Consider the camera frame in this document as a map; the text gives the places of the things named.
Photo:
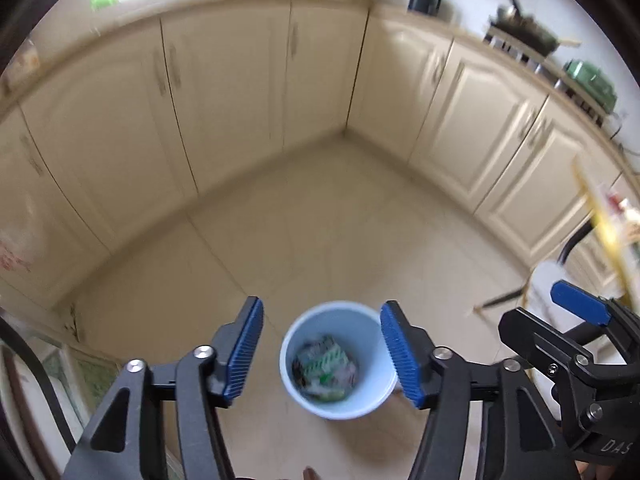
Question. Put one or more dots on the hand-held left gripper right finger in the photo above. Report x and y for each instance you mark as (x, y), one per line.
(400, 355)

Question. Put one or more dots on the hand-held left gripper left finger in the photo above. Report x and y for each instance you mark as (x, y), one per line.
(245, 355)

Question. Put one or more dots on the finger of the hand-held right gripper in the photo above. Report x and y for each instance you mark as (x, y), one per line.
(580, 302)
(540, 345)

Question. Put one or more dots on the yellow edged packet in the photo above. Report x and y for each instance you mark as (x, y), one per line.
(607, 235)

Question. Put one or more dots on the light blue plastic bucket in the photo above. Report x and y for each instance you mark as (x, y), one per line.
(320, 325)

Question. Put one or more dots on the white stool with black legs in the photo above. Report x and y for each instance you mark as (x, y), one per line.
(545, 280)

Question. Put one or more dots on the green striped packet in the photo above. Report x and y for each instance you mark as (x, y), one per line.
(325, 360)

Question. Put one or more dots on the sliding glass door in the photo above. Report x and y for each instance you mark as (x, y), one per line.
(95, 377)

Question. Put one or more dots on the green pot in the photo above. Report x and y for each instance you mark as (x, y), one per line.
(590, 82)

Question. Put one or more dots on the gas stove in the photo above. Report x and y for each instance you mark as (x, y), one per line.
(545, 67)

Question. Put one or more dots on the clear bag red print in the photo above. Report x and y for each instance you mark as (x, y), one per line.
(12, 257)

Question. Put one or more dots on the cream kitchen cabinets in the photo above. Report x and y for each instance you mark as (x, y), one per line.
(225, 85)

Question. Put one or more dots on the dark metal wok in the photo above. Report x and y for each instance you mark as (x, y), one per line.
(530, 30)

